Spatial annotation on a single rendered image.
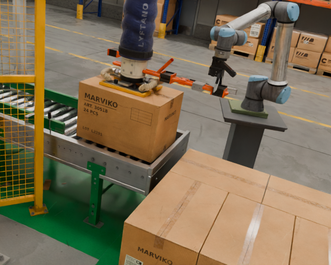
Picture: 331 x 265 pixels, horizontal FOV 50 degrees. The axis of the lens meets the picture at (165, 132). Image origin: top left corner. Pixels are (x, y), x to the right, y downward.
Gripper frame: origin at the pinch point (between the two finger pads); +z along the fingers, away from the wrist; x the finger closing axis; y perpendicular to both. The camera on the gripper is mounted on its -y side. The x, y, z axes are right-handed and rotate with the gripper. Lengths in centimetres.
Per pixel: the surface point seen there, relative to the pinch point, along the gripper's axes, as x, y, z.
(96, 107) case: 21, 72, 27
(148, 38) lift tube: 4, 49, -22
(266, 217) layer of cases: 34, -50, 53
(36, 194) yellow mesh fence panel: 48, 98, 92
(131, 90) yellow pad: 15, 52, 11
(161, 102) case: 14.8, 29.8, 13.1
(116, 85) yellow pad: 14, 63, 11
